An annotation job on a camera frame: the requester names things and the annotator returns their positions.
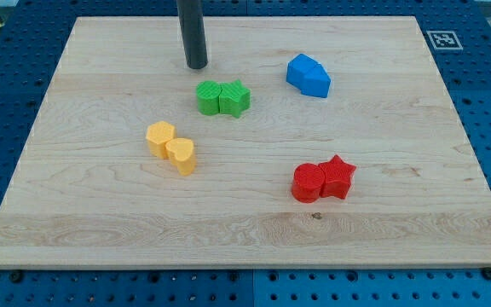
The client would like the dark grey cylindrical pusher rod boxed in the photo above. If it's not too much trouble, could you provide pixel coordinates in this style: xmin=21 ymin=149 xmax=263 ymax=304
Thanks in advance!
xmin=176 ymin=0 xmax=208 ymax=69

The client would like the blue cube block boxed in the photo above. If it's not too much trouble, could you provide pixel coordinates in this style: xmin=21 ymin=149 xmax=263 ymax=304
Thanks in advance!
xmin=286 ymin=54 xmax=319 ymax=89

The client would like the blue triangle block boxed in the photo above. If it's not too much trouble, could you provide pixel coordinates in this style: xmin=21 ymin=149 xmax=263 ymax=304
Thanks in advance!
xmin=300 ymin=64 xmax=332 ymax=98

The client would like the green cylinder block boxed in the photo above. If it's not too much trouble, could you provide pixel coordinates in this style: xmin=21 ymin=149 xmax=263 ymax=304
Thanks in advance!
xmin=196 ymin=80 xmax=222 ymax=116

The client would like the green star block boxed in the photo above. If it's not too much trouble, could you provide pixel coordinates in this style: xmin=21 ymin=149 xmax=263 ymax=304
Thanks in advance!
xmin=219 ymin=79 xmax=251 ymax=118

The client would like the yellow hexagon block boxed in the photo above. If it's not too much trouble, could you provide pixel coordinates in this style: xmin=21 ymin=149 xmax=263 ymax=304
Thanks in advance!
xmin=146 ymin=121 xmax=176 ymax=159

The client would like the yellow heart block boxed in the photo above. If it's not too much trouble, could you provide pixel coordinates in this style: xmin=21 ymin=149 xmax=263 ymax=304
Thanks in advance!
xmin=165 ymin=138 xmax=196 ymax=176

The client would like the light wooden board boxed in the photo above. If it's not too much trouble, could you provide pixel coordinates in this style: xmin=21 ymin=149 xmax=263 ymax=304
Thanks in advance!
xmin=0 ymin=16 xmax=491 ymax=270

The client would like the red cylinder block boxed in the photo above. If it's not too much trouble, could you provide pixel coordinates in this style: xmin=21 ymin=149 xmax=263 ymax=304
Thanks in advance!
xmin=292 ymin=163 xmax=326 ymax=203

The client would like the red star block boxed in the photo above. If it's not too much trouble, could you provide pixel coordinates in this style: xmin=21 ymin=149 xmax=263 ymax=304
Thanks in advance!
xmin=318 ymin=155 xmax=356 ymax=200

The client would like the white fiducial marker tag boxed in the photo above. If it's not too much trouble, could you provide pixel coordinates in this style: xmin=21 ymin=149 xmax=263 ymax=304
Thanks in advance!
xmin=427 ymin=30 xmax=463 ymax=50

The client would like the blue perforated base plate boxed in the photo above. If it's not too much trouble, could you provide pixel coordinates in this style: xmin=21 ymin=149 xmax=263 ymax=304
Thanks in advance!
xmin=0 ymin=1 xmax=491 ymax=306

